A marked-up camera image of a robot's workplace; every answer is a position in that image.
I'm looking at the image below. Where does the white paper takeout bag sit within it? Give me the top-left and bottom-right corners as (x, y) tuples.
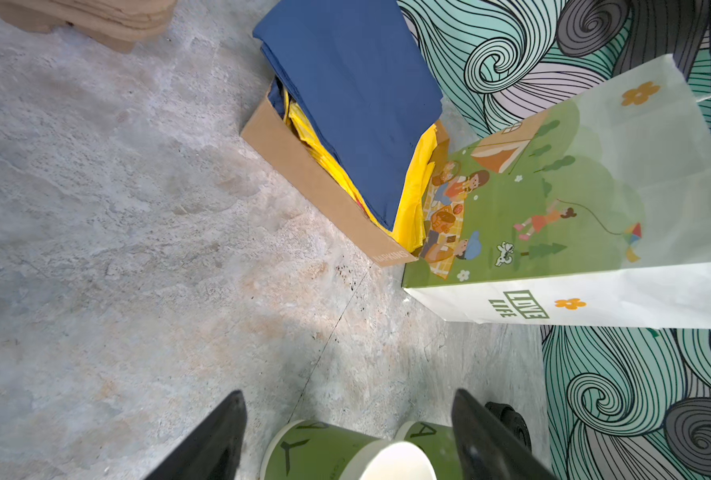
(403, 54), (711, 329)

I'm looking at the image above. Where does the brown cardboard napkin box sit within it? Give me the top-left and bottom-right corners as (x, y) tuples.
(241, 97), (417, 267)

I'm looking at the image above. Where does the stack of black lids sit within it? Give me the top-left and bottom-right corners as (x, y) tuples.
(485, 402), (533, 451)

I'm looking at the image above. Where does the navy blue napkin stack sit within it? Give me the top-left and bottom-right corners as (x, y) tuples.
(253, 0), (443, 229)

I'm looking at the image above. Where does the brown pulp cup carrier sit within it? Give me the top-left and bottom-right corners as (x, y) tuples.
(0, 0), (178, 53)

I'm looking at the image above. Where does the green paper coffee cup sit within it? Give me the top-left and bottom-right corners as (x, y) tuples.
(393, 421), (463, 480)

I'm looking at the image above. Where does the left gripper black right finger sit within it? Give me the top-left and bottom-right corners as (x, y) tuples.
(451, 389), (555, 479)

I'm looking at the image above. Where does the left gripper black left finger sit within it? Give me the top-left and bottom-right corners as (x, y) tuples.
(146, 390), (248, 480)

